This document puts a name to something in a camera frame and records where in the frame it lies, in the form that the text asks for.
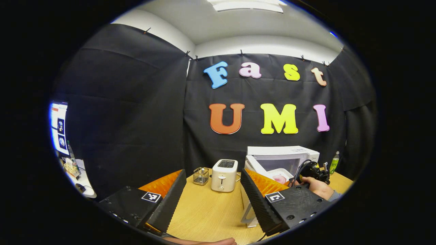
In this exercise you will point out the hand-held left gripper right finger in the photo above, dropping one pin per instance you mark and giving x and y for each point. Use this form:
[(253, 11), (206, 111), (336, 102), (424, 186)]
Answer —
[(259, 207)]

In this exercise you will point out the black backdrop cloth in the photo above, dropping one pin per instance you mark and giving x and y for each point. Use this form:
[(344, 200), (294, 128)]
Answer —
[(136, 119)]

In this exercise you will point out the black computer mouse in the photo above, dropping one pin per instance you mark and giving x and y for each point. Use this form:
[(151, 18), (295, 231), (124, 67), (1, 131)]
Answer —
[(80, 188)]

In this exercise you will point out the green drink bottle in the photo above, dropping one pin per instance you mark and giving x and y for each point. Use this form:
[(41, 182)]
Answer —
[(335, 165)]

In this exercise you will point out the long ceiling light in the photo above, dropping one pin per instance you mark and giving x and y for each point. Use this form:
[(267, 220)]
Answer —
[(248, 5)]

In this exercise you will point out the white square plate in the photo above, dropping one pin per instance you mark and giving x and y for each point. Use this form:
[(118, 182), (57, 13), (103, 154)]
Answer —
[(281, 172)]

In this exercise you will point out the computer monitor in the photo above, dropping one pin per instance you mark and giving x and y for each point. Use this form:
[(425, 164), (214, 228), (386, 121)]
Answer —
[(59, 126)]

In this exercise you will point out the pink round meat slice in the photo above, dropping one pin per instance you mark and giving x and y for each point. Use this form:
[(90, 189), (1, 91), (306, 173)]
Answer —
[(279, 179)]

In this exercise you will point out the white microwave oven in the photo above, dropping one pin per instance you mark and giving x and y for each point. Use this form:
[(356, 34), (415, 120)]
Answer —
[(282, 153)]

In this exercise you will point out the white side desk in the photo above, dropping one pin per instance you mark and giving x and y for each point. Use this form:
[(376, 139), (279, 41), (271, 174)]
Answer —
[(87, 190)]

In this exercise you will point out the white toaster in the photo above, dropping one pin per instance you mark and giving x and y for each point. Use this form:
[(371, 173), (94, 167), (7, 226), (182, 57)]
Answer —
[(223, 177)]

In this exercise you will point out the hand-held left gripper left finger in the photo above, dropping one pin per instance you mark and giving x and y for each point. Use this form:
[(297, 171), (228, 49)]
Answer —
[(170, 204)]

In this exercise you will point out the clear drink bottle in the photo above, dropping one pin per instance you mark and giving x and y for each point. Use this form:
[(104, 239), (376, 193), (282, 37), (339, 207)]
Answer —
[(72, 156)]

